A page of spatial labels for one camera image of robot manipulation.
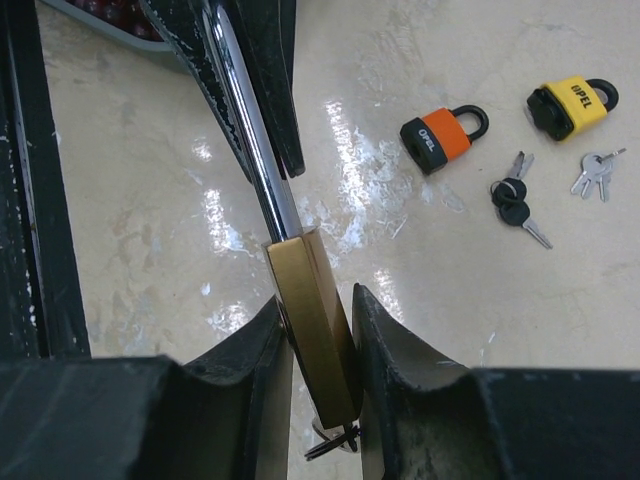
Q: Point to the orange padlock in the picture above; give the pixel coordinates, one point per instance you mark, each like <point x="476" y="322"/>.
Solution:
<point x="433" y="141"/>

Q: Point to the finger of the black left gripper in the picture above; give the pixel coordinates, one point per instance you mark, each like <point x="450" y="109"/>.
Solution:
<point x="266" y="31"/>
<point x="181" y="26"/>

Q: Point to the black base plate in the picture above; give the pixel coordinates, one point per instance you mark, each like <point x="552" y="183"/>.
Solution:
<point x="42" y="313"/>

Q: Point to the silver keys of yellow padlock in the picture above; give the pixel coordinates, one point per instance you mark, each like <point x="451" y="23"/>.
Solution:
<point x="597" y="170"/>

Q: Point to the silver keys of brass padlock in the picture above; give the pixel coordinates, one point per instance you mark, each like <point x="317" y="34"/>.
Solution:
<point x="345" y="438"/>

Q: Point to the yellow padlock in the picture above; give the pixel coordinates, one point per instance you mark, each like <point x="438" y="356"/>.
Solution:
<point x="565" y="108"/>

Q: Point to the brass padlock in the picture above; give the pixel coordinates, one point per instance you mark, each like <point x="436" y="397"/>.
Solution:
<point x="311" y="308"/>

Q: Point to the grey fruit tray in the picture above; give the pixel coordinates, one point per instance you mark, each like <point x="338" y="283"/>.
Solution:
<point x="157" y="52"/>

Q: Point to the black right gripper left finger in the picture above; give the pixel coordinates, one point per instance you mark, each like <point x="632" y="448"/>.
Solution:
<point x="224" y="415"/>

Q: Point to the dark grape bunch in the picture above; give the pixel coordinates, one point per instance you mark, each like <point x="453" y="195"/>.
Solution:
<point x="125" y="15"/>

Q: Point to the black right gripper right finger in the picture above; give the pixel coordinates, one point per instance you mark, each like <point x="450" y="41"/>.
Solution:
<point x="426" y="416"/>

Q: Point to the black-headed keys of orange padlock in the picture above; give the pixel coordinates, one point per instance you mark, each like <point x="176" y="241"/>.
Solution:
<point x="509" y="198"/>

